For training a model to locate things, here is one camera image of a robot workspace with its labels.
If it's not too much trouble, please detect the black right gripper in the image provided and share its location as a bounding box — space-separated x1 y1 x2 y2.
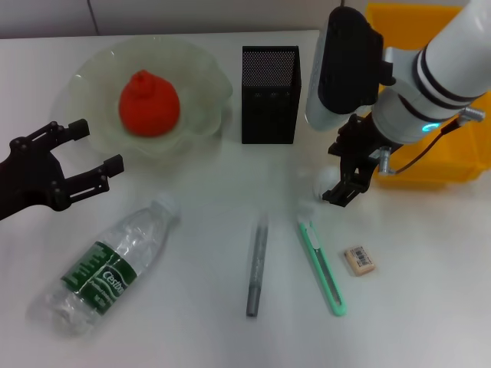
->
321 113 391 209

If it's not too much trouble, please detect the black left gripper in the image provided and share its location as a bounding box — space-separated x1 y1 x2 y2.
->
0 119 126 222

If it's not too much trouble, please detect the white paper ball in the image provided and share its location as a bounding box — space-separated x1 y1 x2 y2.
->
312 167 341 201

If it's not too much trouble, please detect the beige eraser with barcode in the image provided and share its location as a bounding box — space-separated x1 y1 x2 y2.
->
343 247 377 276

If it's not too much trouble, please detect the green utility knife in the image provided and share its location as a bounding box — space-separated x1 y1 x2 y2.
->
298 216 348 317

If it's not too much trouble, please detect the orange fruit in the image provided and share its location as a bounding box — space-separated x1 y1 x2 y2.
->
117 69 181 138

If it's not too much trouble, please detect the clear green-label water bottle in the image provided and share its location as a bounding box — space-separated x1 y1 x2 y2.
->
25 194 180 338

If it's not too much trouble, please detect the grey marker pen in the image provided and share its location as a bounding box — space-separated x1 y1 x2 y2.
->
245 213 269 318

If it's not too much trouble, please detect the black mesh pen holder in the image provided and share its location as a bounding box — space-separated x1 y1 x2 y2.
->
241 45 302 145

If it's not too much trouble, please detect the clear wavy glass fruit plate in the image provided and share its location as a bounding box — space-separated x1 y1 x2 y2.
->
51 36 234 168

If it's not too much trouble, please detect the yellow plastic bin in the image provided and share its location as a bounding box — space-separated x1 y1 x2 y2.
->
364 2 491 189

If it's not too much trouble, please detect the right arm cable with plug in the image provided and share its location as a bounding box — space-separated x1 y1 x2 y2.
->
377 107 485 176

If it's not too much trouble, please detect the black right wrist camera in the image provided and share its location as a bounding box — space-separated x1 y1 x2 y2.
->
305 6 396 131

